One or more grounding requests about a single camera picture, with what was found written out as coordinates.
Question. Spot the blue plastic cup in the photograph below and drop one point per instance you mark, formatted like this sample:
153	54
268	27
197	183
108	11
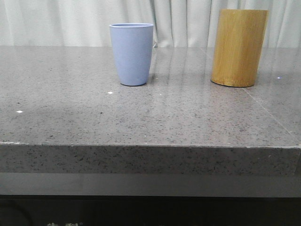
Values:
132	45

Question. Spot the bamboo cylinder holder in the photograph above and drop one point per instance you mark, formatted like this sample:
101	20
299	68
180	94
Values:
238	45

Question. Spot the white curtain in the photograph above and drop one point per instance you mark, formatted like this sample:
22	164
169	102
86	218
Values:
177	23

